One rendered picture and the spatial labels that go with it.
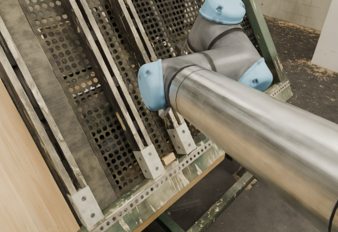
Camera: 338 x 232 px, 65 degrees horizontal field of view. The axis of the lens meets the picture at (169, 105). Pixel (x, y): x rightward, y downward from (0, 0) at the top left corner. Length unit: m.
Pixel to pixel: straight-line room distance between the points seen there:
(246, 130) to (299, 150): 0.05
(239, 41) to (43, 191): 0.77
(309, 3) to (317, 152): 5.72
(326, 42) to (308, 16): 1.70
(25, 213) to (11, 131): 0.26
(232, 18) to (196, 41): 0.08
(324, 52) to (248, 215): 2.85
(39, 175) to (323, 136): 0.87
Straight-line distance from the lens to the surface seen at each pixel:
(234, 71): 0.44
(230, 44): 0.47
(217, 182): 2.28
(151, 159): 1.06
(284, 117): 0.24
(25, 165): 0.97
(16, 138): 0.97
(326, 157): 0.21
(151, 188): 1.10
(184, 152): 1.17
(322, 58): 4.40
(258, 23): 1.78
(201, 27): 0.51
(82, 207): 0.97
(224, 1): 0.50
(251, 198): 2.25
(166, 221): 1.84
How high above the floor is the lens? 1.76
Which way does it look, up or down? 35 degrees down
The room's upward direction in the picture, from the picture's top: straight up
